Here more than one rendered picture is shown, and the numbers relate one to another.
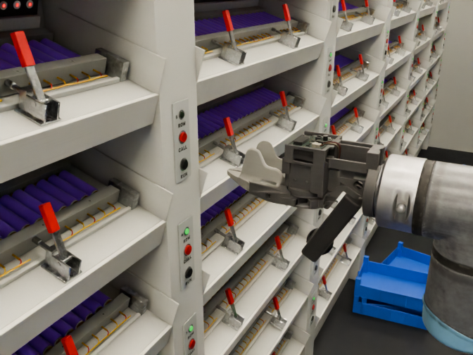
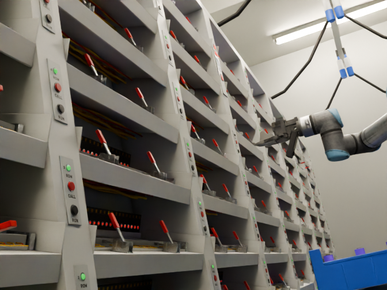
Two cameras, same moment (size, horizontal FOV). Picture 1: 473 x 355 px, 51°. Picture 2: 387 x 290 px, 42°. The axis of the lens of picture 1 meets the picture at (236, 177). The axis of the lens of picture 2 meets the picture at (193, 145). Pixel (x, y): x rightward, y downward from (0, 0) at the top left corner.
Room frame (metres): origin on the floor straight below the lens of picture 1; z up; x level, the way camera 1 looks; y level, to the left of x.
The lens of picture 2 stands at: (-1.43, 0.67, 0.45)
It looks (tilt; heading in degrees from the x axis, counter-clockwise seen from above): 16 degrees up; 350
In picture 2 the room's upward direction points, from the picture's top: 12 degrees counter-clockwise
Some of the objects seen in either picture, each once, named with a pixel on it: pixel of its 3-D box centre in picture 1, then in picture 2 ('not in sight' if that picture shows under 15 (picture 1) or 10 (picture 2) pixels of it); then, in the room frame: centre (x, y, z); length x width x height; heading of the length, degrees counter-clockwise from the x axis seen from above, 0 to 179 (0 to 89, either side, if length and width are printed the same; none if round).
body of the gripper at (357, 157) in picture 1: (333, 175); (287, 130); (0.58, -0.12, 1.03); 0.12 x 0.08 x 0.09; 62
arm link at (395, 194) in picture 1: (398, 193); (306, 126); (0.54, -0.19, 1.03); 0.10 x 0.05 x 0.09; 152
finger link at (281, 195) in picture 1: (281, 190); (274, 138); (0.59, -0.06, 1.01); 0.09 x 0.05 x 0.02; 62
